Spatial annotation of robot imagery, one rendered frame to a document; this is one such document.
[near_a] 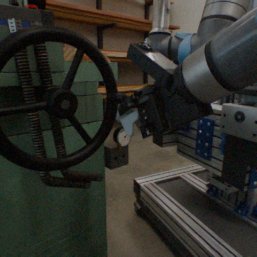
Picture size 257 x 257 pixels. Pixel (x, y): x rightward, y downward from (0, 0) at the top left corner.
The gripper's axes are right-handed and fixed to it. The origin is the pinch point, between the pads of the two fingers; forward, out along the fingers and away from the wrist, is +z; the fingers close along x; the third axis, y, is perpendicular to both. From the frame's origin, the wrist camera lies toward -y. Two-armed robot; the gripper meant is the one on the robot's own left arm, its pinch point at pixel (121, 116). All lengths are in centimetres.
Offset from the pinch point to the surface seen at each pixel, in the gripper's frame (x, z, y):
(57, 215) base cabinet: -7.4, 37.4, 18.9
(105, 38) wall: 171, 205, -190
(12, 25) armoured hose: -17.4, 2.2, -21.5
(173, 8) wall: 309, 161, -239
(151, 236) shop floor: 47, 67, 50
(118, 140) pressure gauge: 12.0, 21.1, 1.9
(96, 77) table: 7.6, 16.9, -18.5
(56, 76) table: -8.7, 8.0, -13.9
